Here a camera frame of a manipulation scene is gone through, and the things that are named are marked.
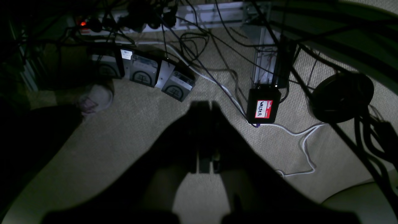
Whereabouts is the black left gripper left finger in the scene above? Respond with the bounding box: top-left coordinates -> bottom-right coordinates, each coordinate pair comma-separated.
47,101 -> 207,224

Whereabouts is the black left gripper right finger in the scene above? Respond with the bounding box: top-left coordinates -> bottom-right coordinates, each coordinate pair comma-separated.
212,101 -> 358,224

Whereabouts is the black box with name label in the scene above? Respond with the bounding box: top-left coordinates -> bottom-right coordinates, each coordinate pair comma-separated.
246,85 -> 281,126

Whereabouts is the grey power supply box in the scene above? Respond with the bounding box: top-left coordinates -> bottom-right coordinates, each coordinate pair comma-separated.
129,55 -> 159,87
161,70 -> 196,102
90,54 -> 122,79

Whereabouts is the grey power supply box middle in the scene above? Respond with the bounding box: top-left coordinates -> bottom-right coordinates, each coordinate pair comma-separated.
129,55 -> 159,87

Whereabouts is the round black table base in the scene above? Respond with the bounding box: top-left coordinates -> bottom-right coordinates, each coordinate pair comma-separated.
308,72 -> 374,123

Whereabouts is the grey power supply box left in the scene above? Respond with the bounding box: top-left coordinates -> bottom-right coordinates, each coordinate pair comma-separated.
90,54 -> 122,79

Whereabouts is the white power strip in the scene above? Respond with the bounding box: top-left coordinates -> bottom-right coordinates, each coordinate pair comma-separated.
68,2 -> 245,36

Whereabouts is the white cable on carpet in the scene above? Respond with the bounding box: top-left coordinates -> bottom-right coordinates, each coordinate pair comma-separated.
137,40 -> 327,178

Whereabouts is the aluminium frame rail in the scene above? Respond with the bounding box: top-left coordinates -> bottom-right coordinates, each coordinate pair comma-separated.
243,25 -> 297,89

